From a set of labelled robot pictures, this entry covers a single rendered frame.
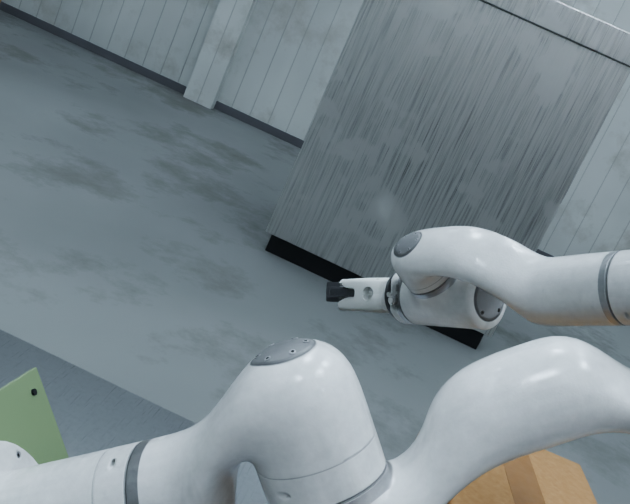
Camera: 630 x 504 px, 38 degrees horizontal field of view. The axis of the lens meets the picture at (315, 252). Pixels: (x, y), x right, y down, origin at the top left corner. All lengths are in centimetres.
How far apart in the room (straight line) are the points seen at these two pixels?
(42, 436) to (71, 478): 20
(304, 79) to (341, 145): 386
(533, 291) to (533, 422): 33
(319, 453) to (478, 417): 15
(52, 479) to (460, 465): 40
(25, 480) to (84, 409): 58
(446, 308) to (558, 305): 17
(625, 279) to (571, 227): 816
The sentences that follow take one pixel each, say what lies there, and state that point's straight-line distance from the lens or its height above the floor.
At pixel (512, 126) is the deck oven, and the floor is 128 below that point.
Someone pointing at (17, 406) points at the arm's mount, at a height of 103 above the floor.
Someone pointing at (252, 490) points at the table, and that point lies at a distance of 153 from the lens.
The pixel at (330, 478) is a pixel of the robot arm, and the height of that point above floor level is 122.
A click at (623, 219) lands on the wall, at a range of 931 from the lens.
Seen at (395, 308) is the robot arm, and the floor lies 123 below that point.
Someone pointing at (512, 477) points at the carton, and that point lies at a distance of 128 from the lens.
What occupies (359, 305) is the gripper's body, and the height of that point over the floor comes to 120.
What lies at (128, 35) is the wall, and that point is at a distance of 961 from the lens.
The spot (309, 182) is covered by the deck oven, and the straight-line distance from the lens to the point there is 540.
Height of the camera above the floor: 161
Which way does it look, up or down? 16 degrees down
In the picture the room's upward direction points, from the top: 24 degrees clockwise
